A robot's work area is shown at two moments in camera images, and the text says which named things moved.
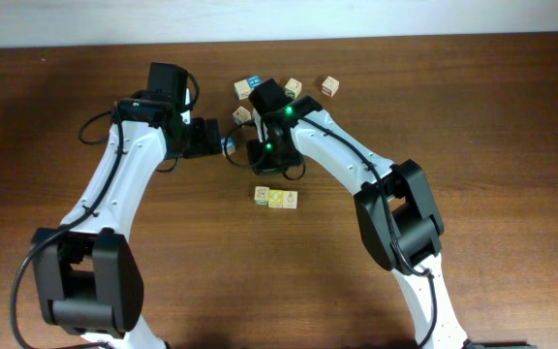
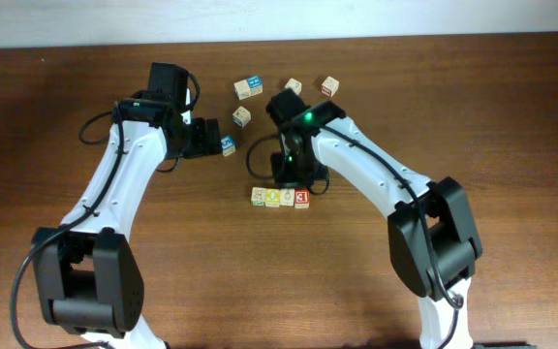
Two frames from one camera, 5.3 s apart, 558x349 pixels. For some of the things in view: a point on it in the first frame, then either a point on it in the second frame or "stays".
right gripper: (255, 148) -> (280, 167)
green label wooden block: (262, 195) stays
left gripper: (201, 144) stays
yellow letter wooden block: (275, 198) stays
